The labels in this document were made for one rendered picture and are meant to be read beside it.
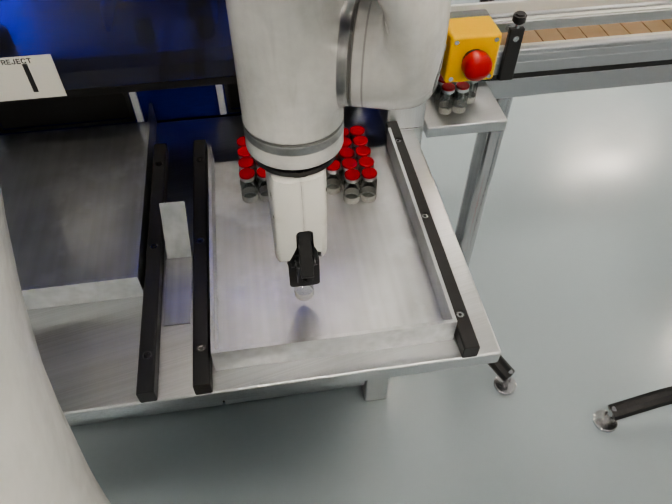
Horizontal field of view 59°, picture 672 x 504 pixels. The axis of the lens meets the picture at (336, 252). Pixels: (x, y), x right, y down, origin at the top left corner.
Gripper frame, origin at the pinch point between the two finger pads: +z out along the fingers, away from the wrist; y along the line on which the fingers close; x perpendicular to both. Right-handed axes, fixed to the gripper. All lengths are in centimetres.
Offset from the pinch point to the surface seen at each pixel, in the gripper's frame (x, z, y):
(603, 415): 76, 94, -18
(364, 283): 7.3, 7.7, -2.1
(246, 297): -6.7, 7.7, -2.1
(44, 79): -29.3, -6.0, -30.0
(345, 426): 10, 96, -25
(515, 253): 73, 95, -75
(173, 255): -15.2, 7.3, -9.7
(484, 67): 27.9, -4.5, -26.8
